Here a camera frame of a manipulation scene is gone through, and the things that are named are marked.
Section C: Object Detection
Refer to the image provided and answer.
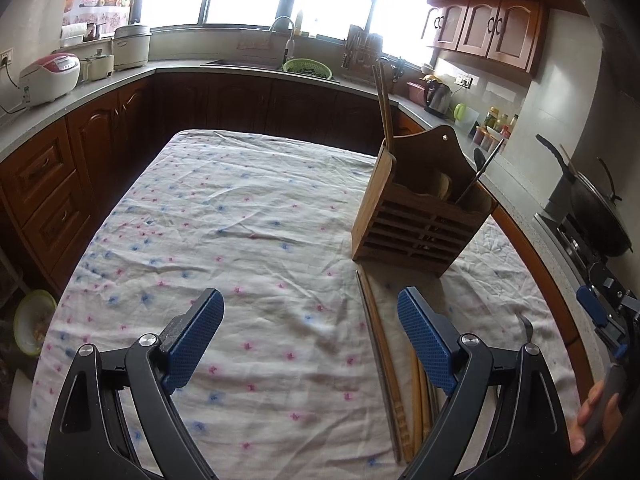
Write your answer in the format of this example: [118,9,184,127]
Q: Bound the brown wooden chopstick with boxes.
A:
[357,264,413,464]

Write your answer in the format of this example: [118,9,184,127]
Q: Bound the silver metal chopstick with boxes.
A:
[356,270,402,465]

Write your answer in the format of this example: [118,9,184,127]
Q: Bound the kitchen faucet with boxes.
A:
[268,15,295,66]

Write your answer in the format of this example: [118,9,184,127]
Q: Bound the person's right hand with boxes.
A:
[568,380,623,455]

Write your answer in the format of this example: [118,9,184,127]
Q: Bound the gas stove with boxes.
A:
[534,214,608,289]

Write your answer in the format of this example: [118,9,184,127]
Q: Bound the black wok on stove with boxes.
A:
[535,134,632,258]

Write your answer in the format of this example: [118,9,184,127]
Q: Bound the dark metal chopstick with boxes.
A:
[427,382,440,425]

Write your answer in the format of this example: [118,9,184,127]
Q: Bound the green bowl on floor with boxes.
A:
[13,289,56,356]

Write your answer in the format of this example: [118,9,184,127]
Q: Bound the black ladle in holder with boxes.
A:
[454,139,506,205]

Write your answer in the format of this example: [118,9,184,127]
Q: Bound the wooden spoon in holder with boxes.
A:
[431,171,451,202]

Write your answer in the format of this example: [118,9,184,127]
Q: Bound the white floral tablecloth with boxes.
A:
[27,128,583,480]

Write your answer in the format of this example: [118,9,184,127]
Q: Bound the wooden utensil holder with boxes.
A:
[352,126,497,276]

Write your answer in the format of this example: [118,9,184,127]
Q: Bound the spice bottles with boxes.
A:
[472,106,520,153]

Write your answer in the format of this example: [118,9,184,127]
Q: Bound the wooden lower cabinets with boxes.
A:
[0,70,426,296]

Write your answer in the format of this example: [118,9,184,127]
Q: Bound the wooden cabinets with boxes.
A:
[422,0,582,76]
[0,70,426,296]

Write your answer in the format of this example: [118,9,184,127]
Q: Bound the electric kettle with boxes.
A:
[424,78,452,118]

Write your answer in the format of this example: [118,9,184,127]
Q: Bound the wooden upper cabinets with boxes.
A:
[422,0,582,76]

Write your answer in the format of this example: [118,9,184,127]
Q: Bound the chopsticks standing in holder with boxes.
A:
[372,60,395,154]

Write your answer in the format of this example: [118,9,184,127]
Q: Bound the knife rack on counter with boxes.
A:
[342,25,383,82]

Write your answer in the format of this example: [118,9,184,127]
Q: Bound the white red rice cooker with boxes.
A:
[18,52,80,107]

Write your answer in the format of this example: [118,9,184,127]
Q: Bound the small white cooker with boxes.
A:
[80,49,114,81]

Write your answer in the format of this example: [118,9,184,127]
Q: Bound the green colander bowl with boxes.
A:
[282,58,333,80]

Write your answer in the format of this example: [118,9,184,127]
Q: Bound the white electric pot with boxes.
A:
[112,24,152,72]

